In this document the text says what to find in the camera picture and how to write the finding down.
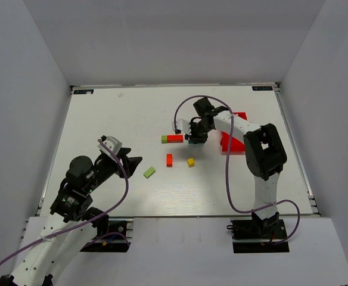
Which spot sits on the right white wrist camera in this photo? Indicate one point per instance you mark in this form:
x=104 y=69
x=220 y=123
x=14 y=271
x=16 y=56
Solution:
x=181 y=126

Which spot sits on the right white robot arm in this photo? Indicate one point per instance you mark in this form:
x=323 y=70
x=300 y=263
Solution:
x=264 y=152

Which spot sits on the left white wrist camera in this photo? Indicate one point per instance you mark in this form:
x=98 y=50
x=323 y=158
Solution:
x=109 y=143

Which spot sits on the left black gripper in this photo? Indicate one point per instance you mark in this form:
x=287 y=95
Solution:
x=122 y=162

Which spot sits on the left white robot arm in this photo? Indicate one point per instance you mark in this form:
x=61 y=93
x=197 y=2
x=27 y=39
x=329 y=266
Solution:
x=72 y=221

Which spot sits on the table logo sticker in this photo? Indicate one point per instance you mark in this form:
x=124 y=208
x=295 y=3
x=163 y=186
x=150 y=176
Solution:
x=262 y=88
x=83 y=91

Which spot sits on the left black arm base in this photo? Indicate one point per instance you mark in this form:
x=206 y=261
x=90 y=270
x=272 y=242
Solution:
x=117 y=240

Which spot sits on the right table logo sticker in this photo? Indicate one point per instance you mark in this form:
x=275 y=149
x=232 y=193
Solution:
x=262 y=88

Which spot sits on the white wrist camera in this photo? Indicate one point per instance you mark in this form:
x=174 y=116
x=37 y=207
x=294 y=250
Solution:
x=109 y=143
x=181 y=126

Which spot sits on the green cube wood block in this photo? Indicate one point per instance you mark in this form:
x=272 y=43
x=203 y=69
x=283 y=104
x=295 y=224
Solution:
x=164 y=139

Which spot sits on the left table logo sticker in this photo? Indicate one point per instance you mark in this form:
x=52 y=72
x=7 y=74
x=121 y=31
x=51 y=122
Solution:
x=83 y=91

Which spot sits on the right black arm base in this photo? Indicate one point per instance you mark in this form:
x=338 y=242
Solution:
x=245 y=240

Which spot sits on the yellow cube wood block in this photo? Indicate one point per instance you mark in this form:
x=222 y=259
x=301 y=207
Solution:
x=191 y=162

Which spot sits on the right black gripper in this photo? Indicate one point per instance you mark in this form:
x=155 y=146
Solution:
x=197 y=134

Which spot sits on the red rectangular wood block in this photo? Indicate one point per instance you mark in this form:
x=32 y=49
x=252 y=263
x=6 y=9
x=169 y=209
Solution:
x=169 y=160

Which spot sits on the red plastic bin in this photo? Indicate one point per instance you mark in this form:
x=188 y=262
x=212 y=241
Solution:
x=236 y=145

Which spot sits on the red arch wood block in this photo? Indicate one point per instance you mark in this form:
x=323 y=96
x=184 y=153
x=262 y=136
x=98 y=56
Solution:
x=175 y=138

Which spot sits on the light green flat block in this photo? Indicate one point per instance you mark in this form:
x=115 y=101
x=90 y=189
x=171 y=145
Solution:
x=149 y=172

